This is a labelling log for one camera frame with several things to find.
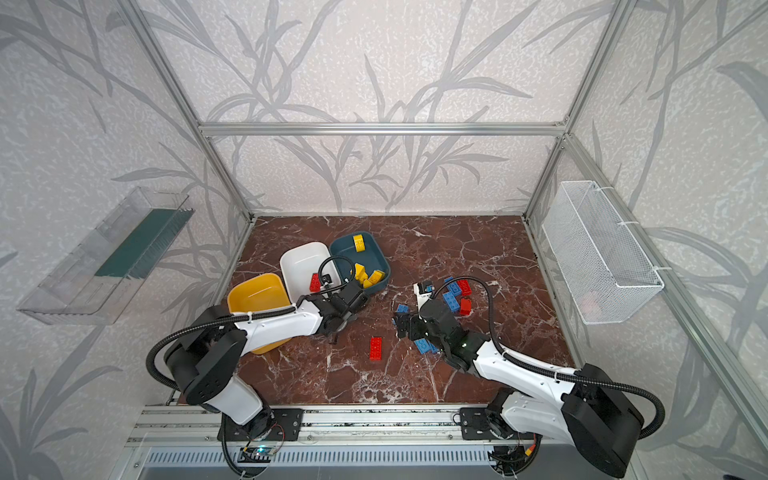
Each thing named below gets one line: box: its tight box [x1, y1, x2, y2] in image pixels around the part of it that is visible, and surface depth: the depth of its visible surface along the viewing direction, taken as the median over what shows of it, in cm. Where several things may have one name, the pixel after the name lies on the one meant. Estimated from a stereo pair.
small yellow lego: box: [368, 270, 386, 285], surface depth 101 cm
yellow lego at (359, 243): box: [353, 234, 365, 253], surface depth 110 cm
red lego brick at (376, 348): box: [369, 336, 383, 361], surface depth 86 cm
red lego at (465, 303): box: [457, 280, 472, 316], surface depth 99 cm
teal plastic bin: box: [329, 232, 391, 294], surface depth 110 cm
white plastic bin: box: [280, 241, 343, 305], surface depth 105 cm
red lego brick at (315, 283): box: [309, 273, 321, 293], surface depth 101 cm
